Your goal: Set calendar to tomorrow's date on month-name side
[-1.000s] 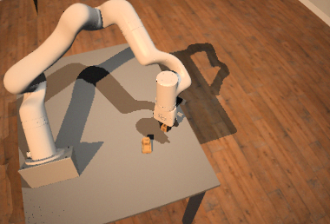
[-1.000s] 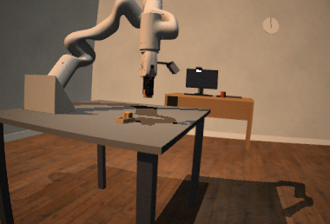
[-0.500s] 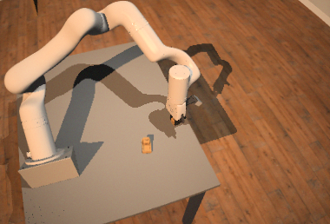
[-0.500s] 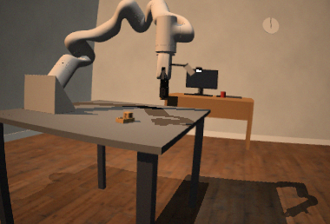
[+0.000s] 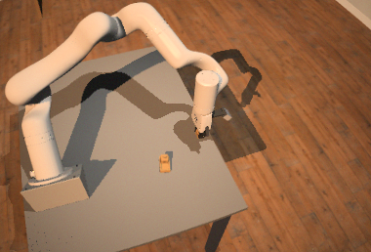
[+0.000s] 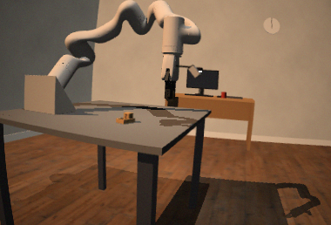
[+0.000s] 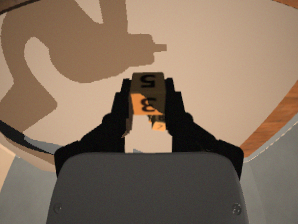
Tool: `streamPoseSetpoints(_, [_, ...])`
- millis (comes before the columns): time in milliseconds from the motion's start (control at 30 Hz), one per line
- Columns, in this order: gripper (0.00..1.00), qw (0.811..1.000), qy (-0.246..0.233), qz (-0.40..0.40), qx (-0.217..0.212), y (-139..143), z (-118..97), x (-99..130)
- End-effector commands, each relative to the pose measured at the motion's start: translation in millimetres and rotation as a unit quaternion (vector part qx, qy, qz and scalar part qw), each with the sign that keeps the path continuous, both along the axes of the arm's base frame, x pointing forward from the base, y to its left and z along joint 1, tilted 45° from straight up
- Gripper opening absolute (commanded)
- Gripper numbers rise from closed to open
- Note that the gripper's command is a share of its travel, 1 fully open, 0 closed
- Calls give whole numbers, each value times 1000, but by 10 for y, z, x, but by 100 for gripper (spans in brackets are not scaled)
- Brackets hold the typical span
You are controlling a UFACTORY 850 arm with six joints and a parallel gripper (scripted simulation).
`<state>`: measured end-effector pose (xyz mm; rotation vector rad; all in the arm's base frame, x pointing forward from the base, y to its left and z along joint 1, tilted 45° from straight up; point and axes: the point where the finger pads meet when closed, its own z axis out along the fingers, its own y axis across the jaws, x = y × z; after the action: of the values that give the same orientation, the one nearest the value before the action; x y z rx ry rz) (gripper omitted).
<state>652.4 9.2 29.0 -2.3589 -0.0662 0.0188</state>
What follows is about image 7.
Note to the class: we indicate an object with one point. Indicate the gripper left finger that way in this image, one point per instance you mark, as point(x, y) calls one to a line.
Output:
point(109, 136)

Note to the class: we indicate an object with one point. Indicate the orange digit cube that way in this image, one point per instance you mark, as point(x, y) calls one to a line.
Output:
point(158, 122)
point(148, 93)

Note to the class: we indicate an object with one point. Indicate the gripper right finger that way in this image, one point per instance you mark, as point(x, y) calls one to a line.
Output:
point(187, 135)

